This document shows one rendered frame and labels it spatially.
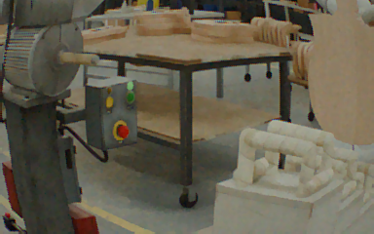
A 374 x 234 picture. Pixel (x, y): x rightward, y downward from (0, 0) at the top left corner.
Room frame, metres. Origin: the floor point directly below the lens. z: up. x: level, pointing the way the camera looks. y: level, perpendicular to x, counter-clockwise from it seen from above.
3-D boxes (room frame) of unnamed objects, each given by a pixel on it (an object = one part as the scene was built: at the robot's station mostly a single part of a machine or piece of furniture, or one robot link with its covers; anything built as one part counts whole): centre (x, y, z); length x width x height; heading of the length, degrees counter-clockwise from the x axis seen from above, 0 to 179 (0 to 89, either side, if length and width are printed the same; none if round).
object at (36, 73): (2.13, 0.53, 1.25); 0.41 x 0.27 x 0.26; 45
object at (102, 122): (2.24, 0.30, 0.99); 0.24 x 0.21 x 0.26; 45
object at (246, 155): (1.26, -0.11, 1.15); 0.03 x 0.03 x 0.09
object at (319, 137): (1.26, -0.22, 1.20); 0.20 x 0.03 x 0.03; 44
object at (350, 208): (1.34, -0.31, 0.98); 0.27 x 0.16 x 0.09; 45
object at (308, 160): (1.14, -0.22, 1.15); 0.03 x 0.03 x 0.09
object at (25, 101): (2.18, 0.58, 1.11); 0.36 x 0.24 x 0.04; 45
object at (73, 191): (2.28, 0.48, 0.93); 0.15 x 0.10 x 0.55; 45
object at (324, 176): (1.16, -0.26, 1.12); 0.11 x 0.03 x 0.03; 135
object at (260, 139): (1.20, -0.16, 1.20); 0.20 x 0.03 x 0.03; 44
